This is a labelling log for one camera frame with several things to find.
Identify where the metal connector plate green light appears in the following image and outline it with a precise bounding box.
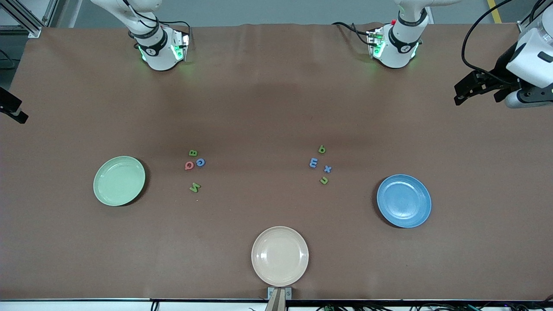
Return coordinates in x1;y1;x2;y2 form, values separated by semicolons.
171;29;191;62
366;28;386;59

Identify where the blue plate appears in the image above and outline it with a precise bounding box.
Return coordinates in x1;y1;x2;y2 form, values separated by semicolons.
377;174;432;228

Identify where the brown table cover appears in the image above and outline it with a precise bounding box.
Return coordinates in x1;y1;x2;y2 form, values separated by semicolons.
0;22;553;301

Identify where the beige plate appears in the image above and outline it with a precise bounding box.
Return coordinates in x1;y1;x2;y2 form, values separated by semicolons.
251;226;309;287

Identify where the aluminium frame corner post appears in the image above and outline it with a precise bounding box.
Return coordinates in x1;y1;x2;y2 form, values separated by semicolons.
518;9;536;33

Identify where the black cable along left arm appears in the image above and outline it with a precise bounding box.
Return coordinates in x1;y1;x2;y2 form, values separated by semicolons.
461;0;549;83

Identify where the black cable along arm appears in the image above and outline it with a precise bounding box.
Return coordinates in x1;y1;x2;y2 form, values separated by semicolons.
461;0;549;83
122;0;149;25

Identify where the aluminium frame with diagonal bars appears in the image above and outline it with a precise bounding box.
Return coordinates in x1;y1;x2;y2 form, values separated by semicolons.
0;0;59;38

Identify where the black base cable left arm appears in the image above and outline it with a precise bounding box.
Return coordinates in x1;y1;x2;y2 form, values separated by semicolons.
332;22;373;44

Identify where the black base cable arm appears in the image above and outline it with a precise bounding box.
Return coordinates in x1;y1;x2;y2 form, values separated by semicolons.
158;21;193;46
332;22;373;44

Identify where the black cable along right arm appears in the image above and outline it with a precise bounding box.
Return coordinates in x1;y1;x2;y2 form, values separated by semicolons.
122;0;149;25

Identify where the black base cable right arm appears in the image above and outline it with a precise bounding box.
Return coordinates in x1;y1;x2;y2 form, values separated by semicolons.
158;21;193;46

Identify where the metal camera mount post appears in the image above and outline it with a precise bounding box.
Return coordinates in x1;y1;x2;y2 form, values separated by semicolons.
266;287;292;311

